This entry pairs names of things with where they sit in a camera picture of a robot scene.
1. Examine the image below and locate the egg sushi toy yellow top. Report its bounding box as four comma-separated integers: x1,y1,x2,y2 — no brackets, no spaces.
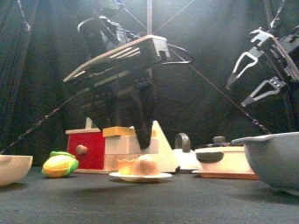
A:
102,125,161,155

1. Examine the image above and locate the brown toy egg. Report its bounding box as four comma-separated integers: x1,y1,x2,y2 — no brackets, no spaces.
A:
134,154,162,177

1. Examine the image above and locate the plush corn toy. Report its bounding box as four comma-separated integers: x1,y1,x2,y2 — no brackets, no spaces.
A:
42,150,81,179

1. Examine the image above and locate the red wooden box with knob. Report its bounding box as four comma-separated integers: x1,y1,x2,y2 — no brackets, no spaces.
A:
65,128,107,171

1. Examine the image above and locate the white triangular rice ball toy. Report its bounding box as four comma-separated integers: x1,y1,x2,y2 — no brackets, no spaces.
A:
150,120,182,173

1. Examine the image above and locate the yellow cracked eggshell toy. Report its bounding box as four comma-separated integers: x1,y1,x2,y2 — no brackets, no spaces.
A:
117,158,138,176

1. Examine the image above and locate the white small plate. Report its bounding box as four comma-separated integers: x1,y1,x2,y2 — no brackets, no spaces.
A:
107,171,174,184

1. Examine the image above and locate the grey large bowl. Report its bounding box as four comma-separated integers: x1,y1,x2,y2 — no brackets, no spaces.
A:
230,131,299,197

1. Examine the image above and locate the cream toy pot with lid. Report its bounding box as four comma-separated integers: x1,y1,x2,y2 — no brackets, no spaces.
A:
194,135,256,173

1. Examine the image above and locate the black cloth curtain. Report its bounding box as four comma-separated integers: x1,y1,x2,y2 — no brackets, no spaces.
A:
0,0,49,156

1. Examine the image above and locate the wooden tray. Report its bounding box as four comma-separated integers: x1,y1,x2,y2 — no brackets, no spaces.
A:
192,170,261,181

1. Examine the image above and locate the beige bowl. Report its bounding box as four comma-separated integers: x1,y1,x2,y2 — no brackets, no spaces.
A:
0,154,35,188

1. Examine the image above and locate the thin diagonal guy wire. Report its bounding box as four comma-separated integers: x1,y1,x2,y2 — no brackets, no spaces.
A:
170,47,272,135
0,94,81,156

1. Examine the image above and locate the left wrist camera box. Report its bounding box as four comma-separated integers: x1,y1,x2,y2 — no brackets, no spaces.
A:
62,34,174,84

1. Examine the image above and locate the black cable loop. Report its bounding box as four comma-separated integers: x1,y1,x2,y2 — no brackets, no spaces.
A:
163,43,196,66

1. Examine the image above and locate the white kettle black handle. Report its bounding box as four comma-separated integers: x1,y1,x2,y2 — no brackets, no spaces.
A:
173,132,204,172

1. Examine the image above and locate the metal frame pole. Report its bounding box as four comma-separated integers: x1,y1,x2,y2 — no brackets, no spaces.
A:
146,0,155,37

